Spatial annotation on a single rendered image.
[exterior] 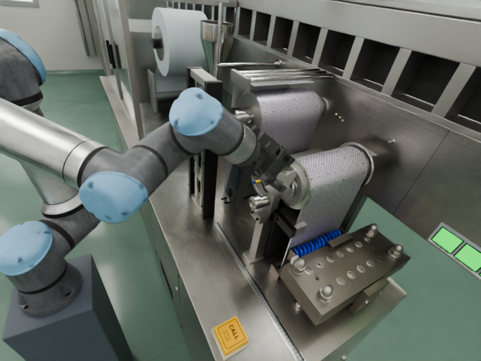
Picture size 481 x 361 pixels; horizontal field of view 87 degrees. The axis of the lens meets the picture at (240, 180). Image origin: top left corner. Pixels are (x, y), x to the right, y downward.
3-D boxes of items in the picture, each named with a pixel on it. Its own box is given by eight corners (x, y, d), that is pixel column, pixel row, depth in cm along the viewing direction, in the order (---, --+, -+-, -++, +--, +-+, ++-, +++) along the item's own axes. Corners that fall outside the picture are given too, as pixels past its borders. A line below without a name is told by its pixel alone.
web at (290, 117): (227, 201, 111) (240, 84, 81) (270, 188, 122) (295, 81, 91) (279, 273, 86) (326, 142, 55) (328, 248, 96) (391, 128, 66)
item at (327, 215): (285, 251, 79) (300, 208, 68) (337, 227, 90) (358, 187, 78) (286, 251, 79) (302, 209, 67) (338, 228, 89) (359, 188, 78)
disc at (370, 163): (327, 172, 89) (341, 134, 81) (328, 171, 90) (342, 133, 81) (361, 197, 79) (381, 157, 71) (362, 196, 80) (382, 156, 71)
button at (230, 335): (213, 331, 70) (213, 326, 68) (235, 319, 73) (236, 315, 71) (225, 357, 65) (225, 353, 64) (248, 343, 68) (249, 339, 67)
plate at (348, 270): (279, 276, 77) (283, 265, 74) (363, 234, 95) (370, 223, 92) (315, 326, 67) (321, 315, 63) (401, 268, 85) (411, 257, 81)
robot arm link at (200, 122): (165, 99, 43) (202, 73, 38) (210, 130, 51) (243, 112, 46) (161, 137, 39) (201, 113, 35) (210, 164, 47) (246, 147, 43)
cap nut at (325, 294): (313, 293, 68) (318, 284, 65) (323, 288, 69) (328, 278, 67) (323, 306, 65) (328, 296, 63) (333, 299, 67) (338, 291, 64)
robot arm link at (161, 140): (112, 157, 44) (152, 132, 38) (149, 131, 52) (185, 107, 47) (142, 192, 46) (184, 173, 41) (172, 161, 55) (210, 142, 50)
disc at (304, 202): (270, 188, 78) (279, 147, 69) (271, 188, 78) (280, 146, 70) (300, 220, 68) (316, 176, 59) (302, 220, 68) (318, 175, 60)
